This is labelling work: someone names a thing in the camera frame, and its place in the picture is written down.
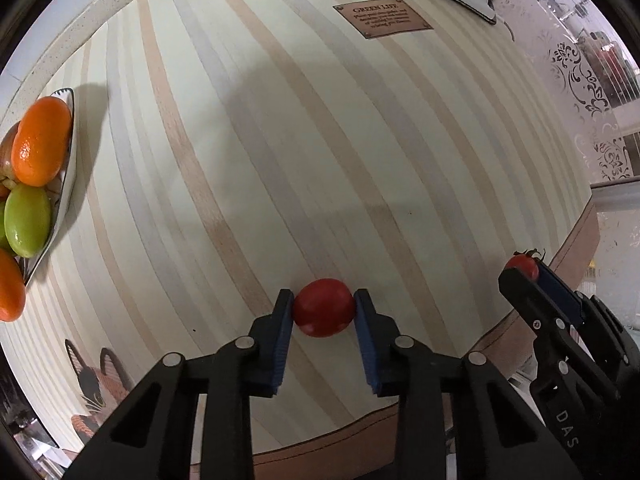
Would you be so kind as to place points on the patterned ceramic fruit plate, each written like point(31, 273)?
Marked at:
point(61, 202)

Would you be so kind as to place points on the green apple centre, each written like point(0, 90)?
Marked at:
point(4, 244)

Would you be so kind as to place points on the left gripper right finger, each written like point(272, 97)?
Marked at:
point(496, 434)

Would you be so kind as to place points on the orange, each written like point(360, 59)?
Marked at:
point(12, 289)
point(41, 142)

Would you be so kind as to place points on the red apple upper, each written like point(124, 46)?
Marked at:
point(6, 151)

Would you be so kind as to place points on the red cherry tomato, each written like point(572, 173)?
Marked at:
point(527, 263)

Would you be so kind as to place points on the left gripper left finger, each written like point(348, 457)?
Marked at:
point(150, 434)

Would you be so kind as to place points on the green apple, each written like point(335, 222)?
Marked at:
point(4, 244)
point(27, 220)

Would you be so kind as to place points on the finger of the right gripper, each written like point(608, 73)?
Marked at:
point(592, 325)
point(551, 325)

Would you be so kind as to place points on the striped cat table mat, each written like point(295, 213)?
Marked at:
point(231, 148)

